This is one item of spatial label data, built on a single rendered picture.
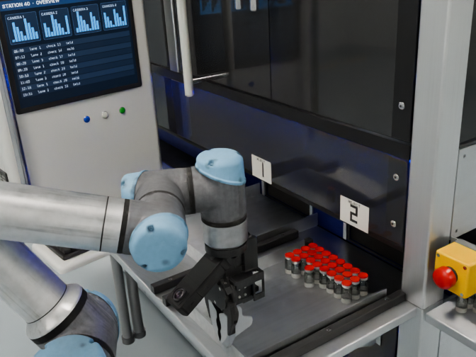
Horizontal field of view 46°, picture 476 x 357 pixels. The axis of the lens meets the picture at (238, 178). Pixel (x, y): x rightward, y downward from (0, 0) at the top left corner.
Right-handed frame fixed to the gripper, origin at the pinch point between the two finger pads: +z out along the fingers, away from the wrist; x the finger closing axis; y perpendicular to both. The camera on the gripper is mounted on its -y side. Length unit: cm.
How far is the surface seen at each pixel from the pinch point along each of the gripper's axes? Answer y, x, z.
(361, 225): 38.5, 4.6, -8.8
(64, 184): 0, 88, -2
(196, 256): 12.7, 31.8, 1.7
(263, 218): 38, 40, 3
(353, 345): 21.5, -11.0, 4.1
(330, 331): 18.4, -8.0, 1.5
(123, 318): 15, 100, 61
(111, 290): 32, 167, 91
